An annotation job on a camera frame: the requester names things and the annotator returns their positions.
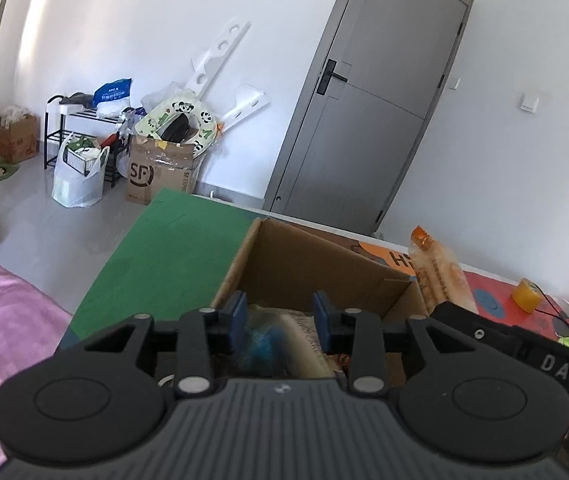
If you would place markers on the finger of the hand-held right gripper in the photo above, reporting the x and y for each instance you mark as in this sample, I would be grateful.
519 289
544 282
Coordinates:
479 332

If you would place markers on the tall white holed board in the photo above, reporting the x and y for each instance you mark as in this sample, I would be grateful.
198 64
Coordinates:
219 55

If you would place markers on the black shoe rack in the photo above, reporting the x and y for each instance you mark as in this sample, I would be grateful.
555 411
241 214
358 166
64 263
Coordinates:
57 130

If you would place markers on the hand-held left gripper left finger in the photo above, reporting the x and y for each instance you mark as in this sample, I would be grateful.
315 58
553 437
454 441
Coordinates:
238 317

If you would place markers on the dark cloth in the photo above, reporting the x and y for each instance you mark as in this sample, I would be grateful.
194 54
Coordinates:
77 100

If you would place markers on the printed brown cardboard box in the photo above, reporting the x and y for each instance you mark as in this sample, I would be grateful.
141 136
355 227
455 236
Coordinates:
154 175

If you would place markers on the blue white bag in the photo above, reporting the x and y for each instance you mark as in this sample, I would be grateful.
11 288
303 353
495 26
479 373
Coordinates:
112 95

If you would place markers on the small orange cardboard box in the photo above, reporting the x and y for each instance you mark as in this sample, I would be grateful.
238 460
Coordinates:
14 137

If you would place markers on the yellow tape roll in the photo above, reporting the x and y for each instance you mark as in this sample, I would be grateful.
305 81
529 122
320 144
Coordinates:
527 296

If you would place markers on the orange cracker packet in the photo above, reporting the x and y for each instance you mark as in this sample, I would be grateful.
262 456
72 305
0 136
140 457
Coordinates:
439 275

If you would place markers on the blue snack packet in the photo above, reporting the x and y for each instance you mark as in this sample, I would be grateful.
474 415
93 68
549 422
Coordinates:
264 347

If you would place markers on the short white holed board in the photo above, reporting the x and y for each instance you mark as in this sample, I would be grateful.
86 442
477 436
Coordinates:
247 105

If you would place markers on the white plastic bag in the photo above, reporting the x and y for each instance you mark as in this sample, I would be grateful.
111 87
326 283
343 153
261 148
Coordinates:
77 185

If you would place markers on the white light switch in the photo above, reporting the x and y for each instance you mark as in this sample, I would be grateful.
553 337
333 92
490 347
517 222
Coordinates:
534 101

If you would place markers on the long pale snack packet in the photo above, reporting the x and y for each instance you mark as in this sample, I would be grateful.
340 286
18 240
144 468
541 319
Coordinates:
304 347

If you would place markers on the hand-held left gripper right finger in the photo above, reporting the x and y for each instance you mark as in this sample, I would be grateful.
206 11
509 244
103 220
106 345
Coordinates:
320 321

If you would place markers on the colourful cartoon table mat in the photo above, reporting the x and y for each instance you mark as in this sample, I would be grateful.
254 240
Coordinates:
174 250

